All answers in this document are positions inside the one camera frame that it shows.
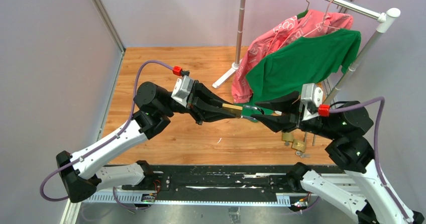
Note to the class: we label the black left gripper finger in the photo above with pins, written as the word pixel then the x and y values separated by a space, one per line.
pixel 202 92
pixel 217 114

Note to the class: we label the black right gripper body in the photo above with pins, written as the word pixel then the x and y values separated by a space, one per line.
pixel 315 125

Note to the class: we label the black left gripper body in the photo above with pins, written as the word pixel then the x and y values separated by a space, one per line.
pixel 190 105

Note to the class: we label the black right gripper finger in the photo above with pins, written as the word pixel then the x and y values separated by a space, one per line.
pixel 285 104
pixel 283 123

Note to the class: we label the large brass padlock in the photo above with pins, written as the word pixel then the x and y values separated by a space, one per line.
pixel 237 110

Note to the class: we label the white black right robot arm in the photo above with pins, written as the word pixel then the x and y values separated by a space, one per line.
pixel 345 127

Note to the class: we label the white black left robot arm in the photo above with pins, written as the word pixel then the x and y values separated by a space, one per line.
pixel 84 172

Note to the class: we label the small brass padlock with key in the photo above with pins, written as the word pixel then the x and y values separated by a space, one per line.
pixel 300 147

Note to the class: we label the small brass padlock open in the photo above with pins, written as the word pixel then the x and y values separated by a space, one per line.
pixel 287 138

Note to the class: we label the green t-shirt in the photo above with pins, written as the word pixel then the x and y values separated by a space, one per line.
pixel 306 60

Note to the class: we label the pink printed shirt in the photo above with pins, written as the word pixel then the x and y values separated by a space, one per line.
pixel 266 49

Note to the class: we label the metal clothes rack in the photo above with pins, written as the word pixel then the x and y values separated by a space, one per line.
pixel 349 49

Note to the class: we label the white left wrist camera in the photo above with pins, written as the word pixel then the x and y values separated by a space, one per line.
pixel 182 90

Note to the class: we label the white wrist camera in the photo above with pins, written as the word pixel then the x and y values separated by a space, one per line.
pixel 311 98
pixel 182 90

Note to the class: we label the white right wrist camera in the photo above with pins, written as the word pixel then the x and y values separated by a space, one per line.
pixel 311 98

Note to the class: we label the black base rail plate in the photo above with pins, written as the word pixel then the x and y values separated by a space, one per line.
pixel 218 183

